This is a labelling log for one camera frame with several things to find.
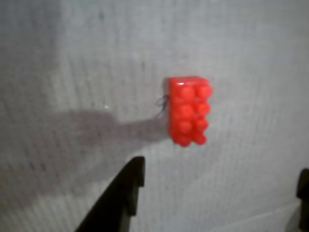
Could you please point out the red lego block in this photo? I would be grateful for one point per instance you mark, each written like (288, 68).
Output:
(188, 111)

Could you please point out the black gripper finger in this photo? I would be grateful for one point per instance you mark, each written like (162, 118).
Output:
(116, 200)
(304, 193)

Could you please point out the brown cardboard sheet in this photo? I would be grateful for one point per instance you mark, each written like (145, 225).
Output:
(72, 60)

